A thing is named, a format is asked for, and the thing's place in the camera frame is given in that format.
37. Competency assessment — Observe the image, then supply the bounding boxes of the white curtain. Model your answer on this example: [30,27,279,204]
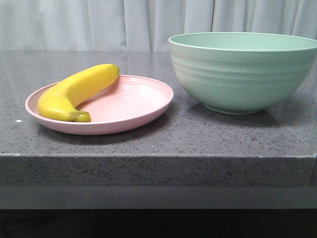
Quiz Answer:
[0,0,317,52]

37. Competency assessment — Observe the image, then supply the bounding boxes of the pink plate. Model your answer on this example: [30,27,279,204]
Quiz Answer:
[25,75,174,135]

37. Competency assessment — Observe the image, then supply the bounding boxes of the green bowl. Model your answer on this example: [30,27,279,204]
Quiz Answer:
[168,32,317,115]

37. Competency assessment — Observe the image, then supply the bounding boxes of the yellow banana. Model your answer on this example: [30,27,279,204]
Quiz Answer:
[37,64,119,122]

